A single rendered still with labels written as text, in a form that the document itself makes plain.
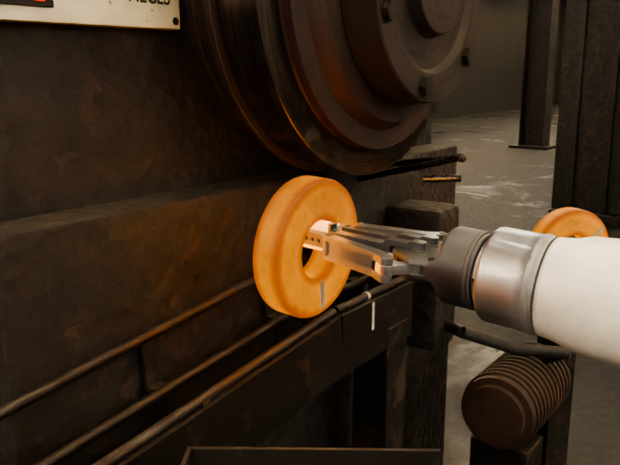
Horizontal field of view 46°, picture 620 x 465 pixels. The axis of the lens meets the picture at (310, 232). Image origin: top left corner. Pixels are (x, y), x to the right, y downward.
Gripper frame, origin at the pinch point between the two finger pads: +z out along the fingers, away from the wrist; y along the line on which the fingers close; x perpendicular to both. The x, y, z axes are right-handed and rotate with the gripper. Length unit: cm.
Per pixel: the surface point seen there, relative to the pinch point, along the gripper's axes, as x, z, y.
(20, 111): 12.3, 20.4, -20.7
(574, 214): -7, -11, 62
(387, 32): 21.2, -3.0, 8.6
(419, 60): 18.3, -2.2, 18.1
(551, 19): 57, 259, 858
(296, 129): 10.4, 4.9, 3.5
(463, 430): -86, 26, 118
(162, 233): -1.2, 14.1, -8.3
